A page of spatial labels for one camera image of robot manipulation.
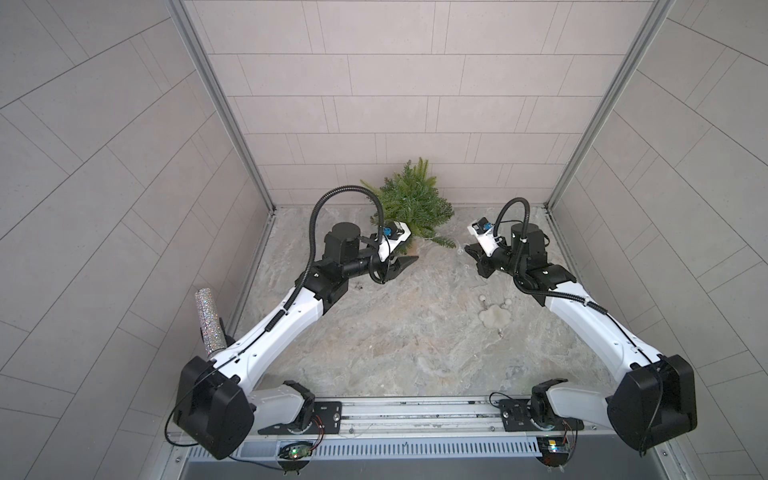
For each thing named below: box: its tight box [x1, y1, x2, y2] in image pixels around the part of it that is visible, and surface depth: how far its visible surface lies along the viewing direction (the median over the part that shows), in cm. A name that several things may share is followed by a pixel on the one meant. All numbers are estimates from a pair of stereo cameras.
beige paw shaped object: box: [479, 295, 512, 329], surface depth 88 cm
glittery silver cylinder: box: [195, 288, 227, 358], surface depth 66 cm
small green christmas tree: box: [360, 157, 456, 256], surface depth 82 cm
